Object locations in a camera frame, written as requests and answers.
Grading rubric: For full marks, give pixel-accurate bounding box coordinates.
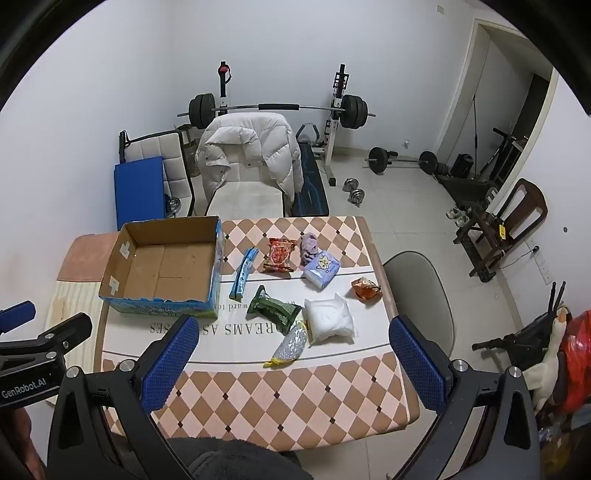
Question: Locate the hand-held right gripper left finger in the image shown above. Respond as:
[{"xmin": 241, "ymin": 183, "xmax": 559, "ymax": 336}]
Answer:
[{"xmin": 46, "ymin": 314, "xmax": 200, "ymax": 480}]

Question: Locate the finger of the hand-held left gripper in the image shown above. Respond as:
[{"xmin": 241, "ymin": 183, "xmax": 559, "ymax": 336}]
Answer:
[
  {"xmin": 0, "ymin": 301, "xmax": 37, "ymax": 335},
  {"xmin": 0, "ymin": 312, "xmax": 93, "ymax": 361}
]

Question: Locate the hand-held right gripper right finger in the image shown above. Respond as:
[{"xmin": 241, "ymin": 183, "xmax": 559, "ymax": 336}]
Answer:
[{"xmin": 389, "ymin": 315, "xmax": 543, "ymax": 480}]

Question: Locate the orange snack packet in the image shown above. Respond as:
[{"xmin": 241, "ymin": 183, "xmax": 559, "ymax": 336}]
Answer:
[{"xmin": 351, "ymin": 276, "xmax": 382, "ymax": 302}]

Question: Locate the cardboard box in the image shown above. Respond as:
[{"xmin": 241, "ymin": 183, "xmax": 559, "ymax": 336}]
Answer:
[{"xmin": 98, "ymin": 216, "xmax": 225, "ymax": 319}]

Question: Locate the white soft pouch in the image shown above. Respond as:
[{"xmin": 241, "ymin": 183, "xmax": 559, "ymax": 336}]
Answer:
[{"xmin": 302, "ymin": 293, "xmax": 358, "ymax": 347}]

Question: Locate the green packet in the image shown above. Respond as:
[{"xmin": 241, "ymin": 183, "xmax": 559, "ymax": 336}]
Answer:
[{"xmin": 246, "ymin": 285, "xmax": 303, "ymax": 332}]

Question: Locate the long blue snack packet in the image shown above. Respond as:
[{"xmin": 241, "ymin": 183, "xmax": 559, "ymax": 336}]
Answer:
[{"xmin": 229, "ymin": 248, "xmax": 259, "ymax": 301}]

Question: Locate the silver foil packet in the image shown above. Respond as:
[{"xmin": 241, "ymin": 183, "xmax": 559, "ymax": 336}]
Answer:
[{"xmin": 264, "ymin": 320, "xmax": 309, "ymax": 368}]

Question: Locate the lilac cat print tissue pack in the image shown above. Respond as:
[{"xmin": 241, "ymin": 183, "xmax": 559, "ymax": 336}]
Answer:
[{"xmin": 302, "ymin": 250, "xmax": 342, "ymax": 290}]

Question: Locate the red snack packet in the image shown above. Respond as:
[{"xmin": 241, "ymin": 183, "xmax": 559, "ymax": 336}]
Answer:
[{"xmin": 263, "ymin": 237, "xmax": 297, "ymax": 274}]

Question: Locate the purple cloth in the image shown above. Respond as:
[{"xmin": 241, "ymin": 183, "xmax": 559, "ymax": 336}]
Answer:
[{"xmin": 299, "ymin": 233, "xmax": 320, "ymax": 266}]

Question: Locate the grey round chair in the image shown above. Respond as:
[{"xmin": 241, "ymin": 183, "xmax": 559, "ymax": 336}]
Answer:
[{"xmin": 382, "ymin": 250, "xmax": 455, "ymax": 365}]

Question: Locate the person's dark fleece clothing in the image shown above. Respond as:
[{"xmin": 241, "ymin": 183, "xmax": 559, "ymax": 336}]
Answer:
[{"xmin": 166, "ymin": 436, "xmax": 315, "ymax": 480}]

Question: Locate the white goose plush toy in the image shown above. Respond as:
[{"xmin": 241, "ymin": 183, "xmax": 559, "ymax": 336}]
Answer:
[{"xmin": 526, "ymin": 307, "xmax": 573, "ymax": 411}]

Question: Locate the blue folded mat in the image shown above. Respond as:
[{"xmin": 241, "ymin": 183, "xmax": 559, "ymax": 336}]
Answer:
[{"xmin": 113, "ymin": 156, "xmax": 168, "ymax": 232}]

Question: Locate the red plastic bag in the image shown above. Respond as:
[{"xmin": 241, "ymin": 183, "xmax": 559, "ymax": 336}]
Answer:
[{"xmin": 551, "ymin": 310, "xmax": 591, "ymax": 411}]

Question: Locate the white upholstered chair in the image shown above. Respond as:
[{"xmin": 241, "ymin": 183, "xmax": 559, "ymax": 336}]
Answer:
[{"xmin": 205, "ymin": 161, "xmax": 284, "ymax": 217}]

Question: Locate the dark low bench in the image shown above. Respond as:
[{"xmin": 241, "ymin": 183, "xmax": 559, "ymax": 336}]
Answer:
[{"xmin": 436, "ymin": 174, "xmax": 500, "ymax": 208}]

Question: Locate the dark wooden chair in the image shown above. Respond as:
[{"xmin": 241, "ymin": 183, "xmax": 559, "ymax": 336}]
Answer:
[{"xmin": 455, "ymin": 179, "xmax": 549, "ymax": 283}]

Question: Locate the white quilted chair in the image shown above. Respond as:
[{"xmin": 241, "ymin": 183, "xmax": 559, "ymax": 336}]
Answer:
[{"xmin": 119, "ymin": 129, "xmax": 195, "ymax": 217}]

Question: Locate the black speaker box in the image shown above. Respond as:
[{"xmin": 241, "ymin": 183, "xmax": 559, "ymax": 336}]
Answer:
[{"xmin": 450, "ymin": 154, "xmax": 475, "ymax": 178}]

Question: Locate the black weight bench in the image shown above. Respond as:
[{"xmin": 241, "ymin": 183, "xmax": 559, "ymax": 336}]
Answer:
[{"xmin": 290, "ymin": 141, "xmax": 331, "ymax": 219}]

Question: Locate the short barbell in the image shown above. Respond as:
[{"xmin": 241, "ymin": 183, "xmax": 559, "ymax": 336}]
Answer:
[{"xmin": 365, "ymin": 147, "xmax": 438, "ymax": 176}]

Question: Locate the black exercise machine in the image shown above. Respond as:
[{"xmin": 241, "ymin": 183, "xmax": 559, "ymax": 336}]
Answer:
[{"xmin": 475, "ymin": 128, "xmax": 532, "ymax": 185}]

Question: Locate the white puffer jacket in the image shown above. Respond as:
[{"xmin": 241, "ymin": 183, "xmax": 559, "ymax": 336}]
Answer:
[{"xmin": 195, "ymin": 112, "xmax": 303, "ymax": 204}]

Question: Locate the barbell with black plates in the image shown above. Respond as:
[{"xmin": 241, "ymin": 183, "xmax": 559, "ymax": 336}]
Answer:
[{"xmin": 178, "ymin": 93, "xmax": 376, "ymax": 130}]

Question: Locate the black metal frame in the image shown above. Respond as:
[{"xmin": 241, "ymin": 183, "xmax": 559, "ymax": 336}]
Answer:
[{"xmin": 472, "ymin": 281, "xmax": 568, "ymax": 361}]

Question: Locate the white door frame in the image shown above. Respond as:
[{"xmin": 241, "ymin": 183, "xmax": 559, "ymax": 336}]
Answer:
[{"xmin": 435, "ymin": 18, "xmax": 560, "ymax": 217}]

